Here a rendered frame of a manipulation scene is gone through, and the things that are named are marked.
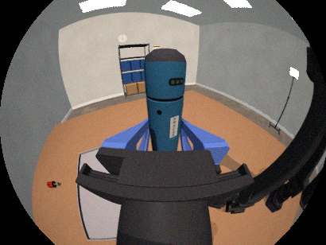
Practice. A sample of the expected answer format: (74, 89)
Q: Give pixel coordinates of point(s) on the dark blue electric nut driver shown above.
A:
(164, 72)

